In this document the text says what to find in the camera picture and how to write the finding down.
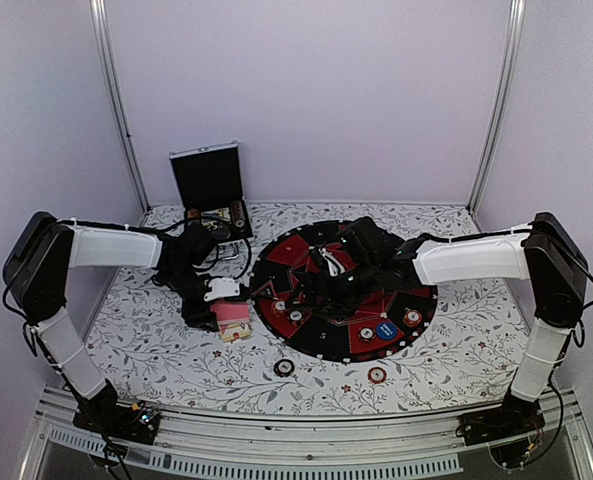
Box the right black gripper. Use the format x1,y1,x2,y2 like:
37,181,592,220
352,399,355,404
285,258,381,318

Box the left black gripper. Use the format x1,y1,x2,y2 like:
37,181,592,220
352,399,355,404
161,265,219,331

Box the blue small blind button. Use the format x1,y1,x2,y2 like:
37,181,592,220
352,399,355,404
375,321,399,341

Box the red playing card deck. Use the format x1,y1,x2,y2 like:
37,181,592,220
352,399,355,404
210,299,250,325

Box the dark chips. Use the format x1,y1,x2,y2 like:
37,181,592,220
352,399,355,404
358,327,375,342
289,310,303,324

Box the orange chips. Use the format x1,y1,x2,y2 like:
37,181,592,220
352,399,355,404
271,300,290,317
403,309,423,328

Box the triangular all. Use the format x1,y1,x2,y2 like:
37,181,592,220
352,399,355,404
254,281,279,301

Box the orange chip stack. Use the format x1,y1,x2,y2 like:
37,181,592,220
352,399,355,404
367,367,387,384

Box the dark red chip stack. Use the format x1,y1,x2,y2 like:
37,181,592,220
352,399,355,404
273,359,295,377

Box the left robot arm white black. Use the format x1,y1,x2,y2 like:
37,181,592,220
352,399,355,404
2,211,217,434

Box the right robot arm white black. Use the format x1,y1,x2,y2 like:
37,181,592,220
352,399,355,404
287,212,593,436

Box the blue card deck in case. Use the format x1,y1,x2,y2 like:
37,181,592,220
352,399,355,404
202,208,231,224

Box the round red black poker mat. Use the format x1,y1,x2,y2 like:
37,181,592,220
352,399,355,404
250,220,438,363

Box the right chip row in case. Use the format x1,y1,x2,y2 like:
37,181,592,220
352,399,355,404
230,200,247,230

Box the aluminium poker case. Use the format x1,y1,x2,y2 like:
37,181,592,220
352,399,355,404
169,141,253,245

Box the playing card box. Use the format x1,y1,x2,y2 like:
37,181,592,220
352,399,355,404
219,322,252,343

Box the floral white table cloth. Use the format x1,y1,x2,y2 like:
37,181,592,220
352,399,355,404
75,201,542,417

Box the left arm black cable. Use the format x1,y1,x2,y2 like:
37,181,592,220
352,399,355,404
150,219,253,289

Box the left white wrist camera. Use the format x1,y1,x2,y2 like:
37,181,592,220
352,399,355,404
203,277,241,303

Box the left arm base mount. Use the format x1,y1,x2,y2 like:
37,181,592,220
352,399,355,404
73,401,161,445

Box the front aluminium rail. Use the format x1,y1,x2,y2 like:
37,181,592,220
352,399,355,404
19,387,593,479

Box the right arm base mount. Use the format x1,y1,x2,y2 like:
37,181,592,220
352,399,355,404
455,406,545,469

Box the left aluminium frame post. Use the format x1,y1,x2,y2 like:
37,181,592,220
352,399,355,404
89,0,151,212

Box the aluminium frame post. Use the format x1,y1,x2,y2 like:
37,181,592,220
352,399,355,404
467,0,526,216
89,0,151,212

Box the right aluminium frame post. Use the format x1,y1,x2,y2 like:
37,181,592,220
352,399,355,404
467,0,526,216

